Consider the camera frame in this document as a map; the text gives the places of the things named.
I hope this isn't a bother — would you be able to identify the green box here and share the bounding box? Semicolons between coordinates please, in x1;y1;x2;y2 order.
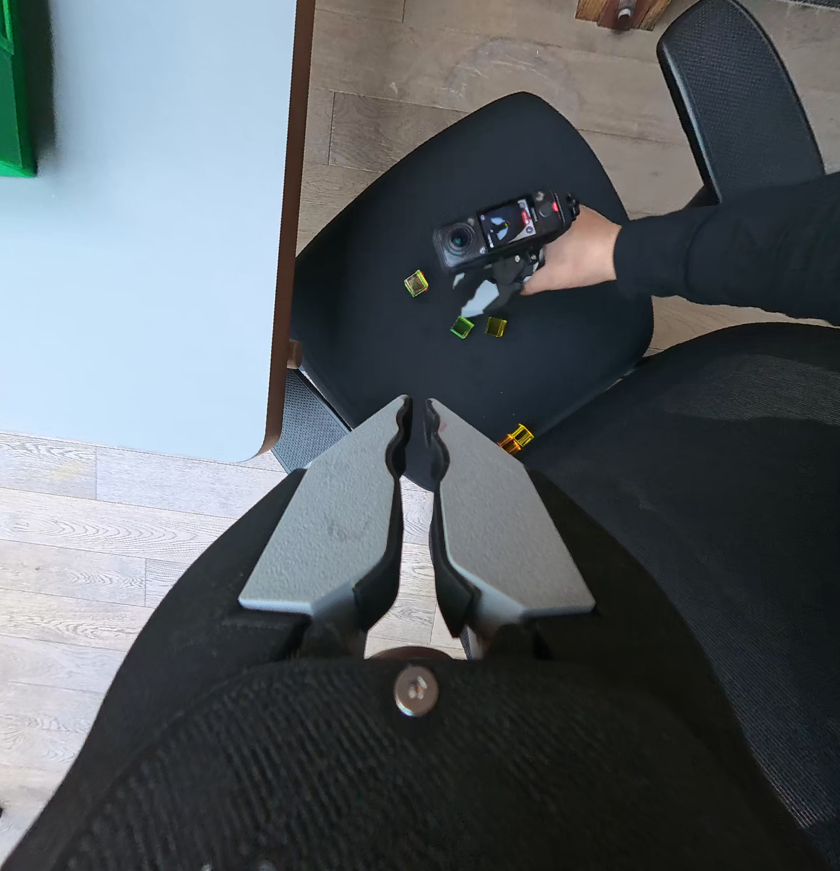
0;0;55;179

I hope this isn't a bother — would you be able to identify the grey desk with brown edge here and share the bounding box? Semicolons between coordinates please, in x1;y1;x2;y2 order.
0;0;317;464

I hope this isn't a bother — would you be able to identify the person's right hand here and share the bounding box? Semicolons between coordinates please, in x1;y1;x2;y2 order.
521;206;624;295

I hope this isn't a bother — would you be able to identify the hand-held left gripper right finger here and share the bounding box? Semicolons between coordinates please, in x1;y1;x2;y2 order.
424;398;596;638

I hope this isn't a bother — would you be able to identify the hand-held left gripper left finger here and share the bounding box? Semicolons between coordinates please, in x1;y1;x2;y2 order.
238;395;414;631

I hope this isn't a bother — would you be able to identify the wooden block with bolt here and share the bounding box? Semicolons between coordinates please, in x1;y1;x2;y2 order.
575;0;666;31

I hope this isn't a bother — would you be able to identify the textured black chair armrest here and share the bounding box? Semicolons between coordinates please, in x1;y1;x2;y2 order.
656;0;825;205
270;367;353;474

